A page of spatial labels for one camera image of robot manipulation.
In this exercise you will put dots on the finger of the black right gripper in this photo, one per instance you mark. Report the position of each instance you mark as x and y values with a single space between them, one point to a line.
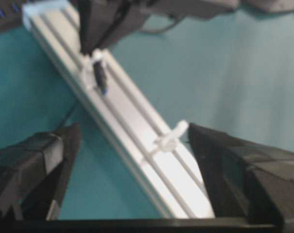
97 20

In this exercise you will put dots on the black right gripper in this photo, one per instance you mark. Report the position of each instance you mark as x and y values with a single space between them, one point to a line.
138 11

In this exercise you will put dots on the aluminium extrusion rail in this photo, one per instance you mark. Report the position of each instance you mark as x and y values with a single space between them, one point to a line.
154 152

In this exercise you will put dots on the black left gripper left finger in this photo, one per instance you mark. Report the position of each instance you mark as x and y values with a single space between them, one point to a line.
34 173

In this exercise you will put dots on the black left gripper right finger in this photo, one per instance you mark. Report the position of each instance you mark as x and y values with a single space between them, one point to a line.
244 178

